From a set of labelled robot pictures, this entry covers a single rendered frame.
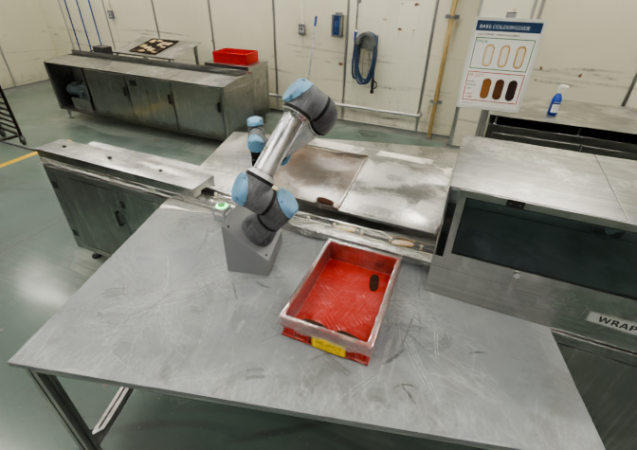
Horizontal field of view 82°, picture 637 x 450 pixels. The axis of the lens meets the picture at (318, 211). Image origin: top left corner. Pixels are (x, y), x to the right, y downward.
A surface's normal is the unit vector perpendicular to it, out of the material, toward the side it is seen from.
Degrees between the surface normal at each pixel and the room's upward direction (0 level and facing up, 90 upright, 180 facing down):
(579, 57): 90
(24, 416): 0
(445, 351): 0
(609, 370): 90
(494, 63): 90
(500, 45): 90
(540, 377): 0
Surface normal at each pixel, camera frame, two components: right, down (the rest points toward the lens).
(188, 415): 0.02, -0.84
